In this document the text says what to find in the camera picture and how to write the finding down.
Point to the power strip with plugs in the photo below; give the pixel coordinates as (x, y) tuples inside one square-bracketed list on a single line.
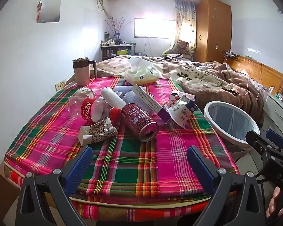
[(230, 54)]

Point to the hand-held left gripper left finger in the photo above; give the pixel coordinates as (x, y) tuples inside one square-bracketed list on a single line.
[(79, 167)]

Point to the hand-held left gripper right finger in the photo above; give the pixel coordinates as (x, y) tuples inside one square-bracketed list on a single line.
[(201, 169)]

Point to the silver wall panel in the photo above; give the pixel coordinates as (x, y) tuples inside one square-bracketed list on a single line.
[(50, 10)]

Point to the pink mug with brown lid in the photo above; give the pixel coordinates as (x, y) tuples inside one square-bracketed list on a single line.
[(81, 75)]

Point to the grey nightstand with drawers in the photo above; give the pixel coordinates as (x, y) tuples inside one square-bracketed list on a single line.
[(276, 113)]

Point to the bright window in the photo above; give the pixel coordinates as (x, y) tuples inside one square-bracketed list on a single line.
[(153, 28)]

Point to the wooden wardrobe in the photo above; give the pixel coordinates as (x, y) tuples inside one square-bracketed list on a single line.
[(212, 35)]

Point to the small red white carton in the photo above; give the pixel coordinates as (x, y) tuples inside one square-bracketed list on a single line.
[(174, 101)]

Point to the white paper bag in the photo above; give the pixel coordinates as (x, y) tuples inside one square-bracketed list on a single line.
[(85, 91)]

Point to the brown cream printed blanket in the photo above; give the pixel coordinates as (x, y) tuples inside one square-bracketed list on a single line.
[(202, 80)]

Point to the red knot ornament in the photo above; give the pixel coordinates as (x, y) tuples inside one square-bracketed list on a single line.
[(39, 7)]

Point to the brown wooden furniture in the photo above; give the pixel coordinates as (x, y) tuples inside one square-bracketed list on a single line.
[(2, 193)]

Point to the purple foam net sleeve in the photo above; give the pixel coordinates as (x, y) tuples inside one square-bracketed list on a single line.
[(131, 97)]

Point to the dry branches in vase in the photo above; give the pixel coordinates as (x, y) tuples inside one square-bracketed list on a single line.
[(115, 28)]

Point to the yellow wall socket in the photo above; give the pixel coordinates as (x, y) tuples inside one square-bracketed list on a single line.
[(60, 84)]

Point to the purple tissue packet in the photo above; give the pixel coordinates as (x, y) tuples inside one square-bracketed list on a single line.
[(120, 91)]

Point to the wooden headboard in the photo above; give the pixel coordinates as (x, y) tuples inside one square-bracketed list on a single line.
[(261, 73)]

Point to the long purple white box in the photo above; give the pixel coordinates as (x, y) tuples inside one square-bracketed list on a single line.
[(148, 101)]

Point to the crushed white milk carton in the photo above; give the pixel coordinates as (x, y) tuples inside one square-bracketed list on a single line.
[(179, 113)]

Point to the brown teddy bear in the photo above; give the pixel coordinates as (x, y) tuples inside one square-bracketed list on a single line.
[(181, 48)]

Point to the clear bottle with red label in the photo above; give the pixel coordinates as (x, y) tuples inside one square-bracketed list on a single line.
[(89, 109)]

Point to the red drink can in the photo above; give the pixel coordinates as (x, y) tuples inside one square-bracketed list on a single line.
[(136, 122)]

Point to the patterned curtain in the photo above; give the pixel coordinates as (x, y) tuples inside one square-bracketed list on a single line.
[(186, 16)]

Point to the white foam roll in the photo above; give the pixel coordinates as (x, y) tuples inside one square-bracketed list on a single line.
[(113, 97)]

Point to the white pillow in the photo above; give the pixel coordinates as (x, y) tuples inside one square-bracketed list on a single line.
[(264, 88)]

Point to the patterned paper cup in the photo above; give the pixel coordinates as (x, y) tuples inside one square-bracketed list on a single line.
[(96, 131)]

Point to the person's right hand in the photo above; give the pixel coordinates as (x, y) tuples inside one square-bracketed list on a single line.
[(276, 201)]

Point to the yellow soft tissue pack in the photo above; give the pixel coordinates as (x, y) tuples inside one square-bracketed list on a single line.
[(141, 76)]

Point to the pink green plaid tablecloth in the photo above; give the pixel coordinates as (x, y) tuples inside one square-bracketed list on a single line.
[(132, 169)]

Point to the wrapped air conditioner pipe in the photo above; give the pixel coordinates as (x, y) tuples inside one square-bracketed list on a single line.
[(101, 3)]

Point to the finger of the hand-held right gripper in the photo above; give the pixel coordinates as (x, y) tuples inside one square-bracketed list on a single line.
[(258, 143), (276, 139)]

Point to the cluttered shelf desk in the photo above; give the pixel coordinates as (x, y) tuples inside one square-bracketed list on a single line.
[(118, 51)]

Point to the white round trash bin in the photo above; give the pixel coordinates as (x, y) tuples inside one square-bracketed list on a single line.
[(235, 143)]

